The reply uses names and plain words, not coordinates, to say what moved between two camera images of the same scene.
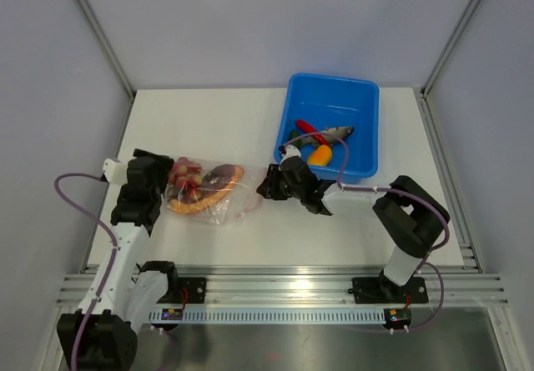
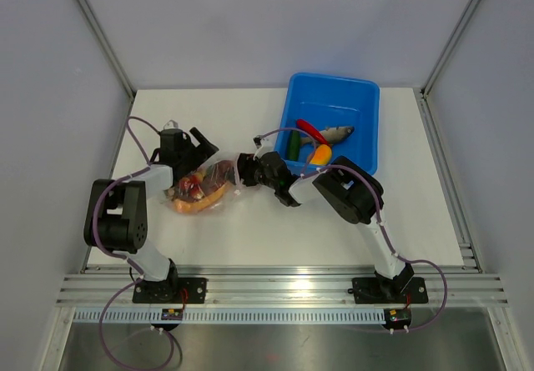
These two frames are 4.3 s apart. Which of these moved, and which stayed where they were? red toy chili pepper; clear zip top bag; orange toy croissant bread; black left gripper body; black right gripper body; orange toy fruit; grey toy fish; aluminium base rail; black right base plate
Moved: clear zip top bag; black left gripper body; black right gripper body
Stayed: orange toy croissant bread; orange toy fruit; black right base plate; aluminium base rail; red toy chili pepper; grey toy fish
